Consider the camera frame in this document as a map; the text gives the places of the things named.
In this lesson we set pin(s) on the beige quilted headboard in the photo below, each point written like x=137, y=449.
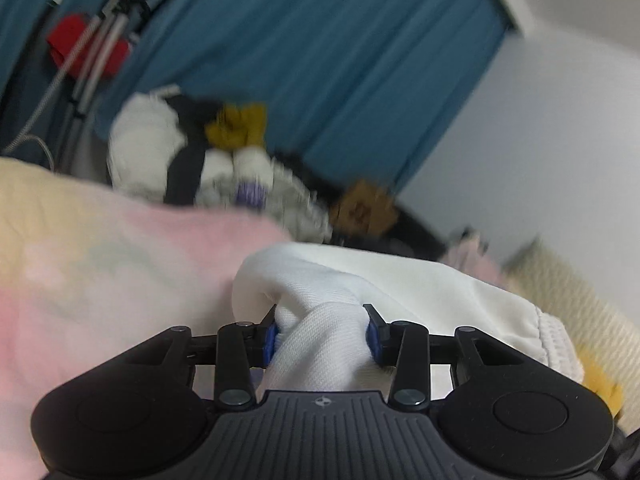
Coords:
x=544, y=278

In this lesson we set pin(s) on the blue curtain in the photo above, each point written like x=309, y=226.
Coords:
x=358, y=89

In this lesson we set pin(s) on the white knit jacket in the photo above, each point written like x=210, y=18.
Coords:
x=320, y=294

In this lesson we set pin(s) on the silver tripod stand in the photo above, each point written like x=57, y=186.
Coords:
x=94, y=47

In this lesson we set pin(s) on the pile of white clothes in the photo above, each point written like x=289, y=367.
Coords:
x=158, y=152

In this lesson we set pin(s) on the red cloth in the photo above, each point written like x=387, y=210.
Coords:
x=65, y=35

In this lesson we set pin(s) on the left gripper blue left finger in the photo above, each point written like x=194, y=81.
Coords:
x=265, y=339

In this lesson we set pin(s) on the pastel tie-dye bed sheet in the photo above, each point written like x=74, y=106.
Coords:
x=87, y=273

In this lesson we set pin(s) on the yellow plush toy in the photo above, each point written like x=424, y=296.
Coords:
x=597, y=381

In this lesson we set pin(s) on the brown paper bag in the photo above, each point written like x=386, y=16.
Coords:
x=364, y=209

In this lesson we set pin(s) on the mustard yellow garment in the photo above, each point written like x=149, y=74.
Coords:
x=238, y=126

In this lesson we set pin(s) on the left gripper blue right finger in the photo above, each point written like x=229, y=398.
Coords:
x=379, y=338

